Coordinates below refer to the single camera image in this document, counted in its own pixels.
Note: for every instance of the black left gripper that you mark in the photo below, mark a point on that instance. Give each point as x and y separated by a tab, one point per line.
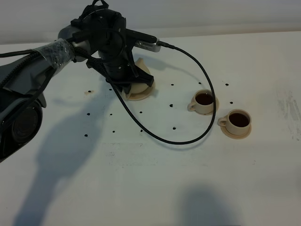
116	62

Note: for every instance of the beige ceramic teapot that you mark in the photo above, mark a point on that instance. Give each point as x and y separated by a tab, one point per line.
143	74

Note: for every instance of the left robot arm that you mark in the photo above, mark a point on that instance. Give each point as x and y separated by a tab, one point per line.
23	81

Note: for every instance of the beige teapot saucer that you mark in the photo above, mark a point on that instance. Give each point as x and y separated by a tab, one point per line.
140	91

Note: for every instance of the beige far teacup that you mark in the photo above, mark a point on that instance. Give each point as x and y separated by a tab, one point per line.
202	102

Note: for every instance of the beige teacup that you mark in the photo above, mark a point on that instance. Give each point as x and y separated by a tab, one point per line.
236	122
202	102

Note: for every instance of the beige near cup saucer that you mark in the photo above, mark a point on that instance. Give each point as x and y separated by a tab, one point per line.
225	132

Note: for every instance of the beige near teacup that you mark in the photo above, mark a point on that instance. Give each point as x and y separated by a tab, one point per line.
236	122

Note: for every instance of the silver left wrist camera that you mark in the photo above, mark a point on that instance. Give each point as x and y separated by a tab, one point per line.
142	40

